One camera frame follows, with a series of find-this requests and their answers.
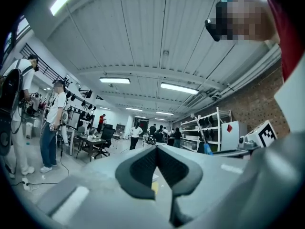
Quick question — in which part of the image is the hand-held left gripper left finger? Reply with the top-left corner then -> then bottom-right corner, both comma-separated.
115,145 -> 158,200

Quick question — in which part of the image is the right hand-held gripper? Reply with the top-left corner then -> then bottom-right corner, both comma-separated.
237,120 -> 278,156

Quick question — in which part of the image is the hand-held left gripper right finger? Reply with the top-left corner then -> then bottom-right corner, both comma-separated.
156,145 -> 203,198

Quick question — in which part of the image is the white cabinet with red diamond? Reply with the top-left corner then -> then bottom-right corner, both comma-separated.
221,120 -> 248,152

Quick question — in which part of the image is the blue broom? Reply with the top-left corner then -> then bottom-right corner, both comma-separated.
194,115 -> 214,156

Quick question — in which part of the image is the white metal shelf rack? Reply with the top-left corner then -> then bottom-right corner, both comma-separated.
180,106 -> 232,153

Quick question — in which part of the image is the black office chair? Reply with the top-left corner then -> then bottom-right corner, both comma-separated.
94,124 -> 116,159

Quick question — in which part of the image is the dark work table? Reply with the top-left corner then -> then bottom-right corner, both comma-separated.
75,134 -> 107,162

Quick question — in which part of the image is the person's red shirt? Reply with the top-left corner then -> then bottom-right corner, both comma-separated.
265,0 -> 305,83

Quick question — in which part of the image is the white power strip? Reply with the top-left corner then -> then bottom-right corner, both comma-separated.
21,177 -> 32,191

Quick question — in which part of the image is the person's head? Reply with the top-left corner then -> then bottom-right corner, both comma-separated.
215,0 -> 280,42

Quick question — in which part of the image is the black backpack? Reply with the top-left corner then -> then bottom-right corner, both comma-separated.
0,68 -> 23,115

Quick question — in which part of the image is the black floor cable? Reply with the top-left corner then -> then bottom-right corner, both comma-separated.
10,137 -> 70,187

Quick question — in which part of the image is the black head-worn camera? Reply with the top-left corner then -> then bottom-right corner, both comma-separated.
204,18 -> 223,42

